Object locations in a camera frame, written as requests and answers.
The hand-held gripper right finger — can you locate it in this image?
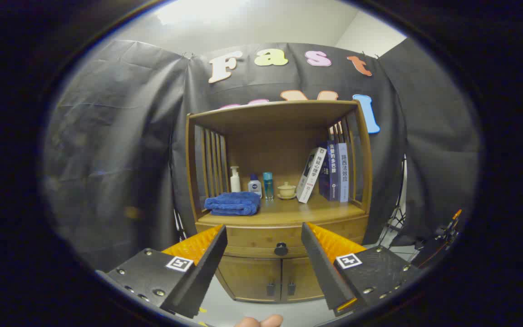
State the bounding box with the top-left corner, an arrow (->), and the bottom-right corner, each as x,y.
301,222 -> 422,317

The white book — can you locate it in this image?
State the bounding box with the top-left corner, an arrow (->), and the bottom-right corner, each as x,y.
296,147 -> 328,203

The blue folded towel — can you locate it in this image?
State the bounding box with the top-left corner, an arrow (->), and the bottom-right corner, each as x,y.
204,191 -> 262,216

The wooden countertop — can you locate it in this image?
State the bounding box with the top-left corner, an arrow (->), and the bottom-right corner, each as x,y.
198,195 -> 365,226

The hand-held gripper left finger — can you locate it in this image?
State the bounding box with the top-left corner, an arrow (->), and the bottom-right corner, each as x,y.
103,224 -> 228,319

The wooden cabinet door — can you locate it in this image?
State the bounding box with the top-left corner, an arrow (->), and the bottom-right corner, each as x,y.
216,255 -> 282,302
281,257 -> 326,301

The wooden drawer with black knob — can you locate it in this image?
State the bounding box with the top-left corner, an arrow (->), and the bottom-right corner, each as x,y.
196,214 -> 370,260

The black device with orange tip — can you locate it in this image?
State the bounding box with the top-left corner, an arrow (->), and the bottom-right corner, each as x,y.
411,209 -> 463,268

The pale blue book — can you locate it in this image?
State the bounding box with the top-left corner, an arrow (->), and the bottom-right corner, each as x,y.
337,143 -> 350,203

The beige lidded tea cup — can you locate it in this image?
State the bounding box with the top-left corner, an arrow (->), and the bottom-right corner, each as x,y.
276,182 -> 297,200

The dark blue book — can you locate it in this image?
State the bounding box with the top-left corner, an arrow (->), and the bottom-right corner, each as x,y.
318,141 -> 340,202

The wooden cabinet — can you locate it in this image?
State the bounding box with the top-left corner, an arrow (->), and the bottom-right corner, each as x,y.
185,100 -> 374,304

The white bottle with blue cap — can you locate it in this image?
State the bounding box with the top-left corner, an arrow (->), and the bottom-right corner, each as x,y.
248,173 -> 262,198

